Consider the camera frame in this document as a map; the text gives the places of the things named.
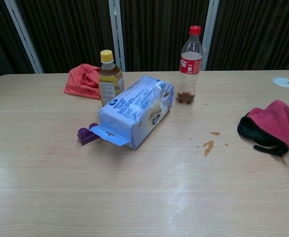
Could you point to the cola bottle red cap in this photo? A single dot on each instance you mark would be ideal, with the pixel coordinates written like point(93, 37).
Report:
point(190, 66)

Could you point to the blue tissue pack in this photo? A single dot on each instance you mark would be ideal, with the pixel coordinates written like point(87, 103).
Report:
point(134, 111)

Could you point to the purple toy block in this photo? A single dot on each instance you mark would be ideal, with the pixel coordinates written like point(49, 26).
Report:
point(85, 137)

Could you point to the tea bottle yellow cap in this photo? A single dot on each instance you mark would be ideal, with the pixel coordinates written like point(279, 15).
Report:
point(108, 82)

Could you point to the orange red crumpled cloth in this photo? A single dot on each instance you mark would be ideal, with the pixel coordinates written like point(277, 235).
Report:
point(77, 81)

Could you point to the white metal frame post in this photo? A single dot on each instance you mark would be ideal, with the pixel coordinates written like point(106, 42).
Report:
point(212, 34)
point(23, 34)
point(117, 34)

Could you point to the red black object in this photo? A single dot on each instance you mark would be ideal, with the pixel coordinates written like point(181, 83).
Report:
point(277, 118)

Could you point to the brown liquid spill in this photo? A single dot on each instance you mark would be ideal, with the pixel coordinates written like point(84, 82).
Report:
point(208, 145)

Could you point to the black pleated curtain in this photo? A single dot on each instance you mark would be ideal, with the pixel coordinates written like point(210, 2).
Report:
point(159, 32)
point(70, 32)
point(1, 44)
point(258, 32)

